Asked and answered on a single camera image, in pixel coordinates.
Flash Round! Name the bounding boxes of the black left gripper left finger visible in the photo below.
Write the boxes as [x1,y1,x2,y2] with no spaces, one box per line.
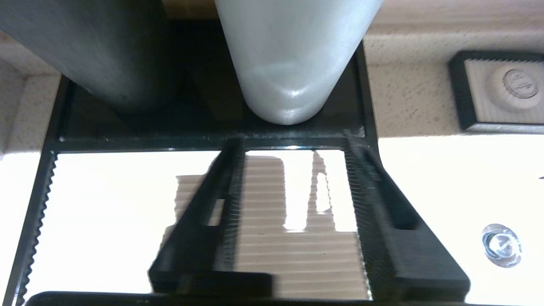
[147,139,272,297]

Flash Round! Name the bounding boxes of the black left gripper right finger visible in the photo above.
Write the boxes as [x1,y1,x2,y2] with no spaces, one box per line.
[343,131,471,302]

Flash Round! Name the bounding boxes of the grey plastic cup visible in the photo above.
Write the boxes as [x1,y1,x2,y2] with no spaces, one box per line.
[214,0,385,126]

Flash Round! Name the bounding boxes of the black amenity box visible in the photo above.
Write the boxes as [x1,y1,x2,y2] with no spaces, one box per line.
[13,19,380,306]

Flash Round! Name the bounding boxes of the white sink basin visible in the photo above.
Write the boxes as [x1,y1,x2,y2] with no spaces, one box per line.
[373,135,544,306]

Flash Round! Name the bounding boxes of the chrome sink drain stopper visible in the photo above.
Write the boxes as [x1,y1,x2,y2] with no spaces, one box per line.
[481,223,523,269]

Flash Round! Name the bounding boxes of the black soap dish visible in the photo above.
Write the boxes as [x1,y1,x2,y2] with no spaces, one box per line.
[448,50,544,135]

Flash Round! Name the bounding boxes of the black tumbler cup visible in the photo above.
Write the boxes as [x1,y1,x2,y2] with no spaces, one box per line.
[0,0,171,113]

